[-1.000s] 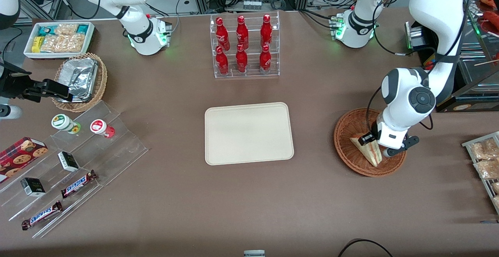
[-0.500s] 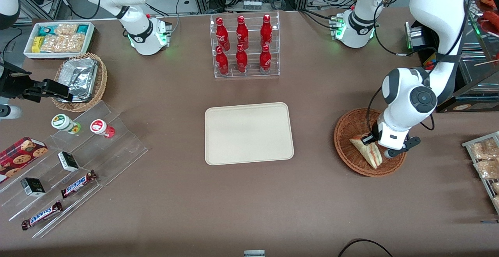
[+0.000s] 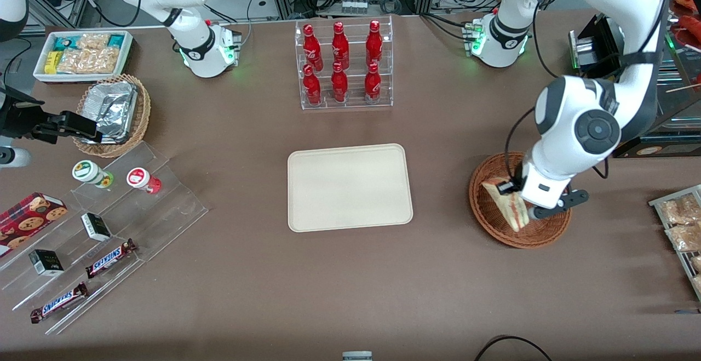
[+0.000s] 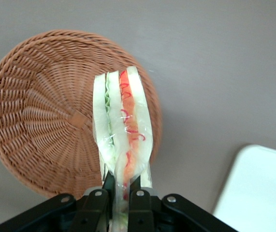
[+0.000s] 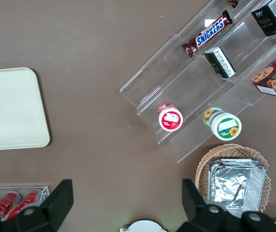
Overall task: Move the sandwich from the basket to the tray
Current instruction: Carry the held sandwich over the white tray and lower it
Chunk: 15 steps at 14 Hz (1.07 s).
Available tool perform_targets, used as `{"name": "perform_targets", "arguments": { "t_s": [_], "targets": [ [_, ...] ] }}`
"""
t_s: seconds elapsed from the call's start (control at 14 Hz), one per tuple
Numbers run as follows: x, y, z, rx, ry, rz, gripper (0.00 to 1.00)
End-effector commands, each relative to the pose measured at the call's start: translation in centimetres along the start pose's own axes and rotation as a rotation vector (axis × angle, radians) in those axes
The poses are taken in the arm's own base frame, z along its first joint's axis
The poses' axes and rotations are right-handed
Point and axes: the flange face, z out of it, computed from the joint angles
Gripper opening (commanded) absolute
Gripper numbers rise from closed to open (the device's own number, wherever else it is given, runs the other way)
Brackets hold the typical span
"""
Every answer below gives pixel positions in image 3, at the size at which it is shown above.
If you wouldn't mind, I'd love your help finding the cream plastic tray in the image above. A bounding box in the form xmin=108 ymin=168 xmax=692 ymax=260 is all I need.
xmin=288 ymin=143 xmax=414 ymax=233

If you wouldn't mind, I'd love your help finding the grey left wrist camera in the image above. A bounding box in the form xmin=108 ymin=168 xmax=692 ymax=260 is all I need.
xmin=528 ymin=188 xmax=590 ymax=220

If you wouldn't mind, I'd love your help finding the large clear cracker bag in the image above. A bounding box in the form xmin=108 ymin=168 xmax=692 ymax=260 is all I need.
xmin=58 ymin=47 xmax=121 ymax=75

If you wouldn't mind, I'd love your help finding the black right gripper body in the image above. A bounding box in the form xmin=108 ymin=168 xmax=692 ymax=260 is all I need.
xmin=0 ymin=84 xmax=44 ymax=141

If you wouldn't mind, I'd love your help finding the clear acrylic bottle rack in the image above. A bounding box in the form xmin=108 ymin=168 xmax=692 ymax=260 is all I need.
xmin=295 ymin=16 xmax=394 ymax=111

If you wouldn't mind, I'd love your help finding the triangular sandwich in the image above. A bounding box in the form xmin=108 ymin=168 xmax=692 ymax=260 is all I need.
xmin=482 ymin=176 xmax=530 ymax=233

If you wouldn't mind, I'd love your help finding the red lid yogurt cup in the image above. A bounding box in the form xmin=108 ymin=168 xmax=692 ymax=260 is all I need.
xmin=127 ymin=168 xmax=162 ymax=194

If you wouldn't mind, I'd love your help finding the red cola bottle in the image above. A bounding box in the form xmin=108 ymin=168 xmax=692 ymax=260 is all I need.
xmin=331 ymin=62 xmax=349 ymax=103
xmin=364 ymin=62 xmax=382 ymax=104
xmin=303 ymin=24 xmax=324 ymax=71
xmin=366 ymin=20 xmax=383 ymax=68
xmin=303 ymin=64 xmax=322 ymax=105
xmin=331 ymin=21 xmax=350 ymax=70

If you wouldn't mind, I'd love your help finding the red cookie box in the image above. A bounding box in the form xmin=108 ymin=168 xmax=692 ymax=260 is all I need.
xmin=0 ymin=192 xmax=68 ymax=257

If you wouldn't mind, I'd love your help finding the clear acrylic stepped shelf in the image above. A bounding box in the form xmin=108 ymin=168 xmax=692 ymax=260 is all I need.
xmin=0 ymin=141 xmax=209 ymax=335

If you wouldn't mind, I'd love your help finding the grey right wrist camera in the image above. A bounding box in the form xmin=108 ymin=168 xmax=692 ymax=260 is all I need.
xmin=0 ymin=146 xmax=32 ymax=168

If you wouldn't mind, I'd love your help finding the brown round wicker basket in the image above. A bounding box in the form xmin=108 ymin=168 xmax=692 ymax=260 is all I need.
xmin=469 ymin=152 xmax=573 ymax=249

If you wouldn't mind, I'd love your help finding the grey wire rack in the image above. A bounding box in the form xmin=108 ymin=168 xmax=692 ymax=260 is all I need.
xmin=649 ymin=185 xmax=701 ymax=301

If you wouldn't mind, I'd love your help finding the black food warmer appliance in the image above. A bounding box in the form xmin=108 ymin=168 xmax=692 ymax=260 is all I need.
xmin=568 ymin=0 xmax=701 ymax=159

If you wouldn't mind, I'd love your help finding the clear bag of snacks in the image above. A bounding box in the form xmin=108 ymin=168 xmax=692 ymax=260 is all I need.
xmin=665 ymin=224 xmax=701 ymax=252
xmin=660 ymin=194 xmax=701 ymax=225

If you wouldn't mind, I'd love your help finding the white rectangular snack bin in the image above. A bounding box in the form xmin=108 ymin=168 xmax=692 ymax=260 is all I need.
xmin=33 ymin=30 xmax=135 ymax=85

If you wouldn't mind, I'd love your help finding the silver foil container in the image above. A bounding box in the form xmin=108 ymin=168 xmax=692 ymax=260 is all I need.
xmin=82 ymin=82 xmax=139 ymax=144

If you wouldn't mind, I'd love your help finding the black cable loop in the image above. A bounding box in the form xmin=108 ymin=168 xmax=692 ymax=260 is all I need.
xmin=474 ymin=335 xmax=554 ymax=361

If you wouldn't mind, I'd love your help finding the small black box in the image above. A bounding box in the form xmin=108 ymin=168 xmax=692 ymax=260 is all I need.
xmin=28 ymin=249 xmax=65 ymax=277
xmin=81 ymin=213 xmax=113 ymax=242

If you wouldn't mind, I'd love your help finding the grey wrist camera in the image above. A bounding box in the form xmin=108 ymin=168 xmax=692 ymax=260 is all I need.
xmin=528 ymin=188 xmax=590 ymax=220
xmin=0 ymin=146 xmax=32 ymax=168

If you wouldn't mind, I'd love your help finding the light tan wicker basket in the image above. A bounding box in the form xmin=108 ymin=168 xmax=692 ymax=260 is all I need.
xmin=73 ymin=74 xmax=151 ymax=158

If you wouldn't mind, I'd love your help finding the small clear cracker bag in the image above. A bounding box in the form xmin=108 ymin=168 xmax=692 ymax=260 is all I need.
xmin=77 ymin=32 xmax=111 ymax=50

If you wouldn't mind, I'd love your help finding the brown Snickers bar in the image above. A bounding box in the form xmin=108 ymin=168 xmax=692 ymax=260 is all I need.
xmin=30 ymin=282 xmax=89 ymax=324
xmin=85 ymin=239 xmax=137 ymax=279

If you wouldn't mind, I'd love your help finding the green lid yogurt cup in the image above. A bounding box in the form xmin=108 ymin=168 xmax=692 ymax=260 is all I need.
xmin=72 ymin=160 xmax=114 ymax=189

